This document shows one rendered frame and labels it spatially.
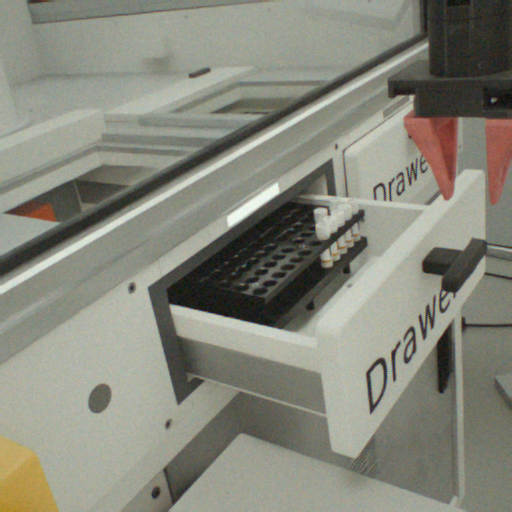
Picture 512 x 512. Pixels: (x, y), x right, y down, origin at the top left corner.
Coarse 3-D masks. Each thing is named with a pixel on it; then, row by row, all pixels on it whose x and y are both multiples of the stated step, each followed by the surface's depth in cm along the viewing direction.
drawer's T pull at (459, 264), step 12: (480, 240) 53; (432, 252) 52; (444, 252) 52; (456, 252) 52; (468, 252) 51; (480, 252) 52; (432, 264) 51; (444, 264) 51; (456, 264) 50; (468, 264) 50; (444, 276) 49; (456, 276) 48; (468, 276) 50; (444, 288) 49; (456, 288) 48
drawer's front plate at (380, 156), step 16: (400, 112) 83; (384, 128) 78; (400, 128) 80; (368, 144) 74; (384, 144) 77; (400, 144) 81; (352, 160) 73; (368, 160) 74; (384, 160) 78; (400, 160) 81; (352, 176) 74; (368, 176) 75; (384, 176) 78; (400, 176) 82; (432, 176) 91; (352, 192) 75; (368, 192) 75; (400, 192) 83; (416, 192) 87
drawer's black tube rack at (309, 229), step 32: (256, 224) 66; (288, 224) 64; (224, 256) 61; (256, 256) 60; (288, 256) 58; (352, 256) 64; (192, 288) 57; (224, 288) 61; (288, 288) 59; (320, 288) 60; (256, 320) 55; (288, 320) 56
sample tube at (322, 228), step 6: (324, 222) 60; (318, 228) 60; (324, 228) 60; (318, 234) 60; (324, 234) 60; (330, 246) 61; (324, 252) 61; (330, 252) 61; (324, 258) 61; (330, 258) 61; (324, 264) 61; (330, 264) 61
